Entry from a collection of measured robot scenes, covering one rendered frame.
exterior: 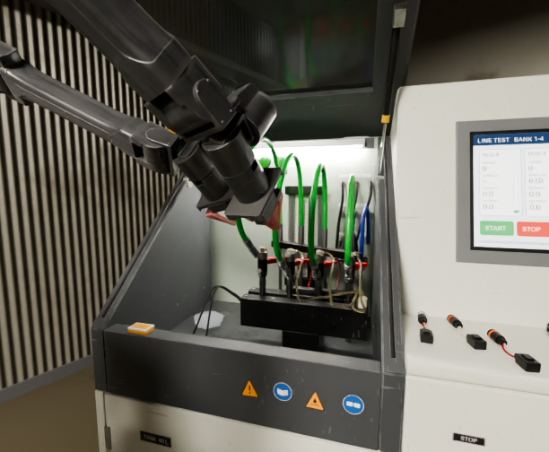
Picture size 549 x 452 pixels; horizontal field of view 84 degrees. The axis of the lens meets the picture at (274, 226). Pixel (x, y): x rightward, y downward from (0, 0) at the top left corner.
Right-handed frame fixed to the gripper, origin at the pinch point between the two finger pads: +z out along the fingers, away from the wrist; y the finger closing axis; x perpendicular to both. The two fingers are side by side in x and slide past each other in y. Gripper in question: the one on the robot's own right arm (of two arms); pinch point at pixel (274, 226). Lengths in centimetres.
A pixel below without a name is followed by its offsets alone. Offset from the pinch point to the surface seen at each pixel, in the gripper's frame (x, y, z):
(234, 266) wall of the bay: 46, 16, 51
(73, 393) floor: 174, -56, 116
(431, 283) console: -23.8, 11.8, 35.9
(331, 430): -9.1, -24.8, 31.8
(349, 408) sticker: -12.3, -20.5, 28.8
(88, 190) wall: 194, 57, 50
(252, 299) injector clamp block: 18.9, -2.9, 31.0
